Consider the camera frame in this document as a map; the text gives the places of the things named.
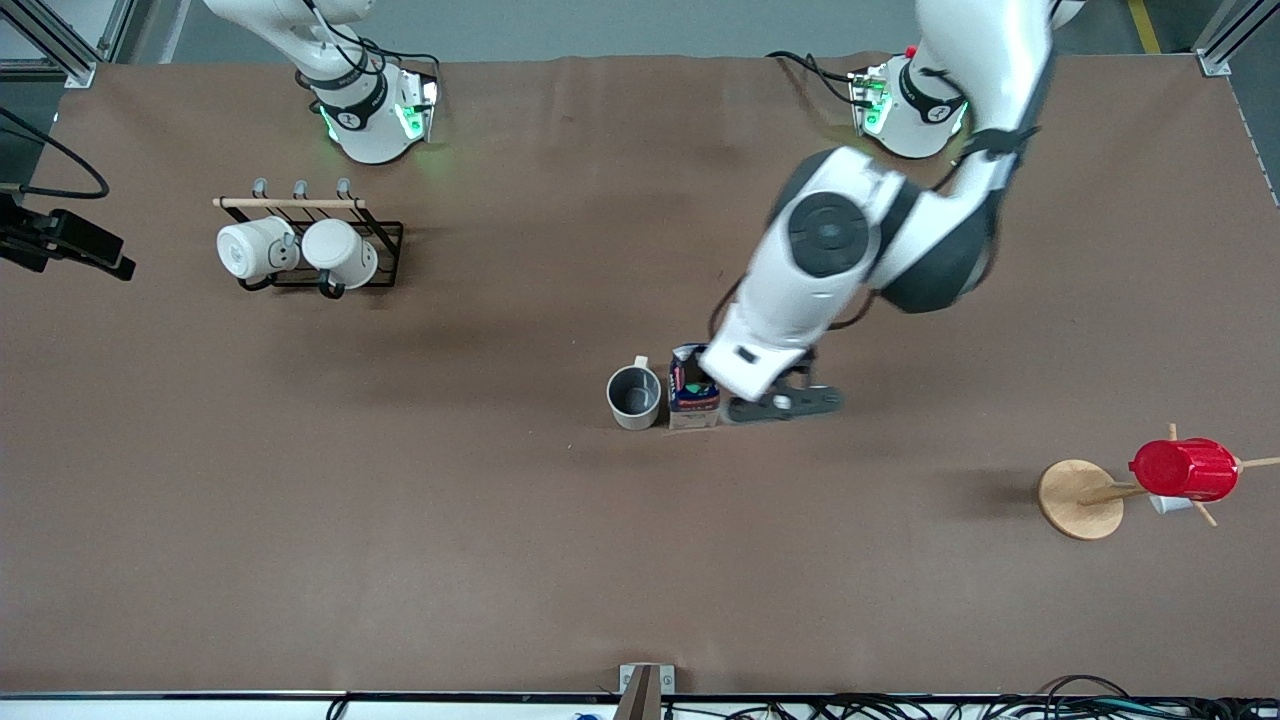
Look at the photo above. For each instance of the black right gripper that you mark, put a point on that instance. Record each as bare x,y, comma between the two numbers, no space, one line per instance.
42,238

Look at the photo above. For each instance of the blue white milk carton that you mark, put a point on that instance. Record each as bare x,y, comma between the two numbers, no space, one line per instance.
690,405

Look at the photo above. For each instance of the grey ceramic mug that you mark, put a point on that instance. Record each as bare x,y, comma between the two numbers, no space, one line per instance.
633,395

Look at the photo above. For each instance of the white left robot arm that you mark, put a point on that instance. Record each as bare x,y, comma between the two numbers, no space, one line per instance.
830,260

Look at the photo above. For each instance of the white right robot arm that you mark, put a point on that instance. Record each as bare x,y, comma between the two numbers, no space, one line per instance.
365,130

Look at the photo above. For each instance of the small white cup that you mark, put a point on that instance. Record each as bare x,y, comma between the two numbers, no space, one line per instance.
1168,505

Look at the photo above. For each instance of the red plastic cup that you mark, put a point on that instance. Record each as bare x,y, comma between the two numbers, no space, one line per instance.
1185,470

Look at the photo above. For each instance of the white mug with face print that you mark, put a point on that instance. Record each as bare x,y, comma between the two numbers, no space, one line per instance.
250,250

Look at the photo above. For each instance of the plain white mug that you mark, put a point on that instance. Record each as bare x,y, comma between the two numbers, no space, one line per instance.
340,250

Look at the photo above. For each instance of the wooden mug tree stand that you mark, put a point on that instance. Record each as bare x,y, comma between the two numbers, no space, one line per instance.
1080,500

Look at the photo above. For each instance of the brown table cover sheet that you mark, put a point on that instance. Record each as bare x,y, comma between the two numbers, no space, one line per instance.
400,550

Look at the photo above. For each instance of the aluminium frame post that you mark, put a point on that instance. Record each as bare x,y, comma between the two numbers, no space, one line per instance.
1215,55
60,50

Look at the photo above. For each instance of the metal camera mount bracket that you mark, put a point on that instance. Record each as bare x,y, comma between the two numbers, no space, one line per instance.
645,690

